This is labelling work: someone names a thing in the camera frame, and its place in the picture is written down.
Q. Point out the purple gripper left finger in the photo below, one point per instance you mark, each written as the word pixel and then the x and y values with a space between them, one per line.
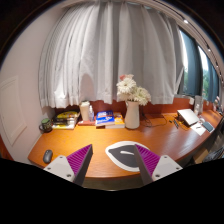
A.
pixel 72 167

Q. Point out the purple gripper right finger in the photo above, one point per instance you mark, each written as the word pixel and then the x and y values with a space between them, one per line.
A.
pixel 153 167

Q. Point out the grey computer mouse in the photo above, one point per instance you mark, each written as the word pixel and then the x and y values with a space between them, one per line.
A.
pixel 47 157

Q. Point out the white and grey mouse pad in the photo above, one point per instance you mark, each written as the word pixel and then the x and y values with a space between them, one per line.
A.
pixel 122 155

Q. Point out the stack of books left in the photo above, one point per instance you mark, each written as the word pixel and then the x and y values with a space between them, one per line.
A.
pixel 65 121

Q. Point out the black pen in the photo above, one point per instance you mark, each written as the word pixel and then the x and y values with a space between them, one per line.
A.
pixel 176 124

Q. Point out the dark green mug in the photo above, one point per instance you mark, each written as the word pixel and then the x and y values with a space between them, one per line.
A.
pixel 46 125

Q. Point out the white ceramic vase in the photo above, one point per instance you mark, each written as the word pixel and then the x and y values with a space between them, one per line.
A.
pixel 132 119

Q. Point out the orange book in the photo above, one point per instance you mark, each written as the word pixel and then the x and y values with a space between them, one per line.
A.
pixel 118 123

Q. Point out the clear sanitizer bottle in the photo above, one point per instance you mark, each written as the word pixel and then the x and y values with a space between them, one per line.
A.
pixel 91 113

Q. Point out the blue book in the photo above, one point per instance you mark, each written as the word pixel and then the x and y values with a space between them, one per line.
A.
pixel 105 118

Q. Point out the white paper sheet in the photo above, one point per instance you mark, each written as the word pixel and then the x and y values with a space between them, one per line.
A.
pixel 198 128

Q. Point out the silver laptop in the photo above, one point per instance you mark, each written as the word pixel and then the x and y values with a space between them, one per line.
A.
pixel 189 116

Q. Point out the white cylindrical container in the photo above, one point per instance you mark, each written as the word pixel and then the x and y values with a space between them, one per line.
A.
pixel 84 110

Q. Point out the dark smartphone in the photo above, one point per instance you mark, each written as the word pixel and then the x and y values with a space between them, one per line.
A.
pixel 208 126

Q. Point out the white gerbera flowers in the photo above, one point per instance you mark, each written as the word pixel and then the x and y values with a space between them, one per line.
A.
pixel 128 90

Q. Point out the white curtain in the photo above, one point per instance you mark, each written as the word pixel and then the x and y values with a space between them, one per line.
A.
pixel 93 44

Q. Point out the dark teal curtain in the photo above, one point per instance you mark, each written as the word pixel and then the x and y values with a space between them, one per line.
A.
pixel 199 74

